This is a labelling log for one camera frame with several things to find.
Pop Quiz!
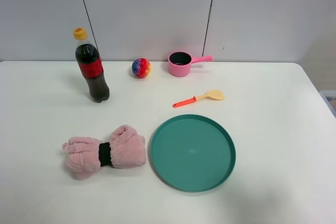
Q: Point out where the rainbow coloured ball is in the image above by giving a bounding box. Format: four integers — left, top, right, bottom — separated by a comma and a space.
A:
131, 58, 151, 79

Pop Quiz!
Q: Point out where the translucent storage bin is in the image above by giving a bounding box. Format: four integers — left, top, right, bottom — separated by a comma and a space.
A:
319, 90, 336, 117

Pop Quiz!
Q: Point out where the pink toy saucepan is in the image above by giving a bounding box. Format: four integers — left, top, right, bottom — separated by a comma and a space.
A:
168, 51, 213, 77

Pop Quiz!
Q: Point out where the cola bottle yellow cap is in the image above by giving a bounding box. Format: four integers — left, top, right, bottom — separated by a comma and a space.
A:
73, 27, 110, 103

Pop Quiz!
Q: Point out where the pink rolled towel black band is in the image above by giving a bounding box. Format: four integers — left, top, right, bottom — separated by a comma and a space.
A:
62, 125, 146, 180

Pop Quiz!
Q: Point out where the teal round plate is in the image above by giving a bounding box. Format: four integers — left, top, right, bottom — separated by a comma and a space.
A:
149, 114, 236, 193

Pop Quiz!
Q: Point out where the toy spatula orange handle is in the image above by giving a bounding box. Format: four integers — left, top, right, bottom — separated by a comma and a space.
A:
172, 90, 225, 108

